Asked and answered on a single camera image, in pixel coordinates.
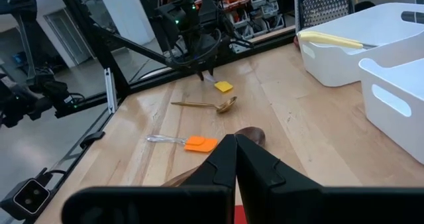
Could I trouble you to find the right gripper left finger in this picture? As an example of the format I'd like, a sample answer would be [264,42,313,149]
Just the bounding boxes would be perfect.
[61,134,238,224]

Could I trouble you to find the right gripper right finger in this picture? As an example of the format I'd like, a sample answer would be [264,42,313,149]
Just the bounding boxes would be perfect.
[235,134,424,224]

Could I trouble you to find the orange spatula clear handle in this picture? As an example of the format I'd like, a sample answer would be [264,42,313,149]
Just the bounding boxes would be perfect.
[145,134,220,153]

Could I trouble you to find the dark wooden spoon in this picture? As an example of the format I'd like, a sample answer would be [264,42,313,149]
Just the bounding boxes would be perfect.
[160,126,267,188]

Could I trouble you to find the yellow-handled table knife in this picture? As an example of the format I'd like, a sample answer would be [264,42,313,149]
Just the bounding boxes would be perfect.
[299,33,379,50]

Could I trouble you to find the shelf with storage bins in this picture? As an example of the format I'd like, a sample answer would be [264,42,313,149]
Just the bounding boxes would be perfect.
[217,0,296,41]

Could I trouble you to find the white pillar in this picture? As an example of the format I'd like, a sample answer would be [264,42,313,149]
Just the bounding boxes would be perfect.
[95,0,157,46]

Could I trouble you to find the white plastic bin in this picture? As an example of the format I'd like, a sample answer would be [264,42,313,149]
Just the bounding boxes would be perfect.
[296,2,424,87]
[358,57,424,166]

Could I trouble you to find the white frame bracket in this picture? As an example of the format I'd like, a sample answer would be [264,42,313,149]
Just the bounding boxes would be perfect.
[103,68,118,115]

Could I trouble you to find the black aluminium table frame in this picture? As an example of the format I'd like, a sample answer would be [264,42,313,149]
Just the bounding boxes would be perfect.
[31,0,299,224]

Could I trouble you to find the steel box grater red handle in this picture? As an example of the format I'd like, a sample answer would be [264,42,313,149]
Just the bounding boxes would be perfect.
[293,0,356,34]

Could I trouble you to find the black table-level camera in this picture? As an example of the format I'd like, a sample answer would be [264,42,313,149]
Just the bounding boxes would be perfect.
[0,167,67,222]

